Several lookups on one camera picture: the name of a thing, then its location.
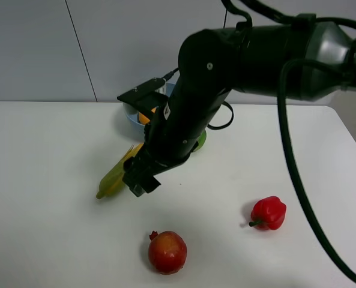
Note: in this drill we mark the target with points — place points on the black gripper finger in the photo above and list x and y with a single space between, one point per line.
136 189

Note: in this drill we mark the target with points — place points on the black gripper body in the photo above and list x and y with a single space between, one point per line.
169 145

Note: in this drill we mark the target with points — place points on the orange yellow mango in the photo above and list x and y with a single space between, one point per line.
145 118

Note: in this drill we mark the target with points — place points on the green lime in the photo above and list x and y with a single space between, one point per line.
200 141

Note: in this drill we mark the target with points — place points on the red pomegranate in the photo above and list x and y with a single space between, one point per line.
167 252

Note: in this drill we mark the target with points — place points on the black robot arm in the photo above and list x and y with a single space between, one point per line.
246 58

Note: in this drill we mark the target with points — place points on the blue plastic bowl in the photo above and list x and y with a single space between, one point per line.
133 115

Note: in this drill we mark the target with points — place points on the corn cob with husk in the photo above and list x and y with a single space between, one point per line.
112 183

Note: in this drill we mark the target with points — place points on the red bell pepper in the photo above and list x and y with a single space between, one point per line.
268 214

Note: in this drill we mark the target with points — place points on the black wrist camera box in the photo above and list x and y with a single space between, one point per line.
145 96

